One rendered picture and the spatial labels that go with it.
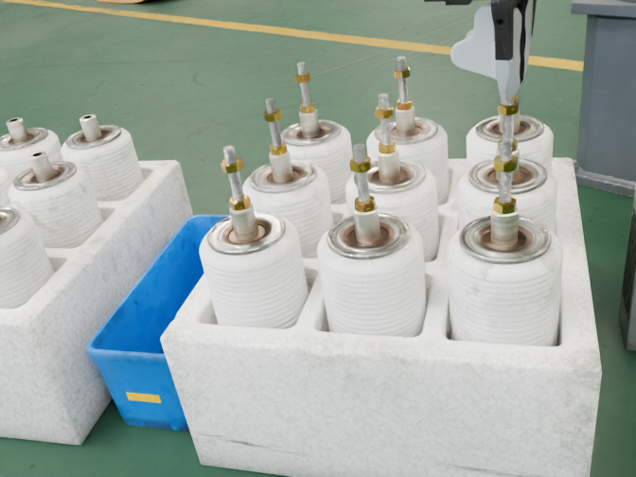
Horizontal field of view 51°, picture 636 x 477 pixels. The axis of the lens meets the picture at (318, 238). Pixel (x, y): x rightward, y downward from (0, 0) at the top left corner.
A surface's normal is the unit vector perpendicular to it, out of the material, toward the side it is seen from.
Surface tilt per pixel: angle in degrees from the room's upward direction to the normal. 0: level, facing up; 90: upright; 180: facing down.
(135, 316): 88
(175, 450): 0
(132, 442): 0
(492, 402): 90
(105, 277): 90
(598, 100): 90
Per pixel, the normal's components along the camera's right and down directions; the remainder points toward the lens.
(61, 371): 0.96, 0.01
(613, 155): -0.69, 0.45
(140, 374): -0.24, 0.56
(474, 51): -0.48, 0.52
